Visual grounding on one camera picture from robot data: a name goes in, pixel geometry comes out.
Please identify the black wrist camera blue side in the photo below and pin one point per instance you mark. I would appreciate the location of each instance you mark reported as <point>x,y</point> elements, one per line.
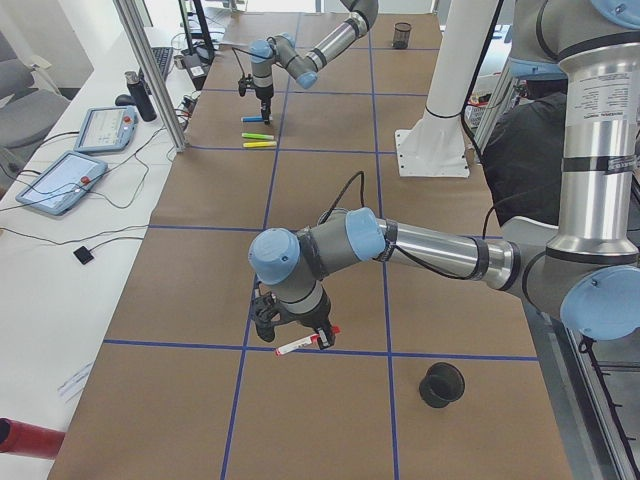
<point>245,83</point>

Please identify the robot arm holding red marker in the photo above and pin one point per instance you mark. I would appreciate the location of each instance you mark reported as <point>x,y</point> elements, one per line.
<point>548,226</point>

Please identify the black water bottle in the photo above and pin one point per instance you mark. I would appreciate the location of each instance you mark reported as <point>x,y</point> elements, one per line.
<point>140,96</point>

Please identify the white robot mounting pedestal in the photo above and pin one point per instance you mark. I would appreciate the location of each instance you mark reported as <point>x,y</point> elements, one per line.
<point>435,146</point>

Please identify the black mesh cup blue side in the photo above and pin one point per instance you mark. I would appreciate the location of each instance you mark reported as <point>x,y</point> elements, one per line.
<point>401,36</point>

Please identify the black wrist camera red side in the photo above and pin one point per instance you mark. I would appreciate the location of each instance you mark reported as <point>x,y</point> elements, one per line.
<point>264,310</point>

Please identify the brown paper table cover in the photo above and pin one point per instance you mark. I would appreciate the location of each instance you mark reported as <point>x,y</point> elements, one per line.
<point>183,388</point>

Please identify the person in black hoodie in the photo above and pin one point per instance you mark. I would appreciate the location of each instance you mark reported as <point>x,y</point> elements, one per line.
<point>522,160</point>

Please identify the black gripper body blue side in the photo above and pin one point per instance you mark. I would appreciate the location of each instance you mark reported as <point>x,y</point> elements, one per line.
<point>263,94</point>

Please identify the green marker pen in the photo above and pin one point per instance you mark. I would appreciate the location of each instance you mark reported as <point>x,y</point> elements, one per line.
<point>257,136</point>

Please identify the blue teach pendant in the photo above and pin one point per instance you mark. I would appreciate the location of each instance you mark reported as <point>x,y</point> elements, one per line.
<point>63,184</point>
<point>106,130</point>

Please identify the black mesh cup red side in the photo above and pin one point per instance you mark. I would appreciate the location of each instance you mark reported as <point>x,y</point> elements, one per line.
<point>442,384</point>

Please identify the black gripper body red side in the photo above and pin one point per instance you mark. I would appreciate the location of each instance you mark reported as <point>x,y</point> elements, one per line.
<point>320,316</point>

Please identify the small black square device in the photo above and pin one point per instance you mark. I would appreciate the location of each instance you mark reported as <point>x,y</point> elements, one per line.
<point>83,255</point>

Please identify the blue marker pen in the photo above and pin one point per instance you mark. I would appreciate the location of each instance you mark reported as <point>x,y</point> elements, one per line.
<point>251,119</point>

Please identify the blue teach pendant near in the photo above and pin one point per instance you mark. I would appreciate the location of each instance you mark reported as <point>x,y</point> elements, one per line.
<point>63,184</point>

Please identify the black gripper finger red side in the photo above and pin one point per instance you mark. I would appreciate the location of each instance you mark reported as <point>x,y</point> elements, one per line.
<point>325,337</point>

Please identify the robot arm holding blue marker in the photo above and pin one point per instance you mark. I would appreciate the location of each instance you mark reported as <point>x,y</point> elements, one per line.
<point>280,50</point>

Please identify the yellow marker pen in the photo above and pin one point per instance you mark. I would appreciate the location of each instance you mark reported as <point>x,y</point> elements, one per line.
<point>260,144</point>

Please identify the red marker pen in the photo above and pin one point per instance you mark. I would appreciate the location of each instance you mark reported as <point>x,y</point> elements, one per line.
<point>300,343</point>

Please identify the red cylinder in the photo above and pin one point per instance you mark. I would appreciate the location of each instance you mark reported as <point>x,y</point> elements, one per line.
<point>23,439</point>

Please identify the grey aluminium frame post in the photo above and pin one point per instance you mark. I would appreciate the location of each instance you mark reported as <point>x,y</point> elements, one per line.
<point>133,26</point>

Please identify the blue teach pendant far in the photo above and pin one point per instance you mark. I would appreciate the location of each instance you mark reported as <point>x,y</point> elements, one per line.
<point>106,130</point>

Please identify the black gripper finger blue side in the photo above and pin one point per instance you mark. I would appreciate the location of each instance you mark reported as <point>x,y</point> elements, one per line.
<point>265,111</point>

